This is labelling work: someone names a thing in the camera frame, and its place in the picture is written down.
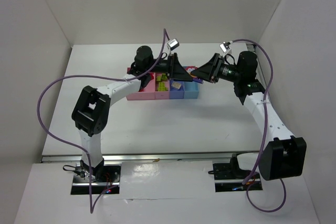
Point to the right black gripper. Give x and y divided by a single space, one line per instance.
216 67

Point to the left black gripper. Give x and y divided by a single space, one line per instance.
171 65

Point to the purple lego plate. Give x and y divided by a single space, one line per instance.
197 80

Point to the white tan lego brick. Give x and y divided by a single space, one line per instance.
176 85

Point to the red flower lego brick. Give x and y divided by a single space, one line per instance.
189 69

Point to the green printed lego brick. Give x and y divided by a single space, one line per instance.
161 77

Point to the long green lego brick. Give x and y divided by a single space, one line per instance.
161 87

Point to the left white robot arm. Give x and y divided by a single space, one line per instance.
91 111

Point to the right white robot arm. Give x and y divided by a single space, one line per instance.
281 153

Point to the light blue container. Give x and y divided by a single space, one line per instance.
191 90

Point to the blue purple container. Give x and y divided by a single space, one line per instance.
177 94

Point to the narrow pink container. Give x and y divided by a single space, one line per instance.
162 95

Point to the large pink container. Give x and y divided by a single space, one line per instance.
148 93

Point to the front aluminium rail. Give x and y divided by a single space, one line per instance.
143 157

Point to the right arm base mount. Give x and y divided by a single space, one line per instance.
228 177

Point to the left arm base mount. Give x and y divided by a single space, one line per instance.
108 180

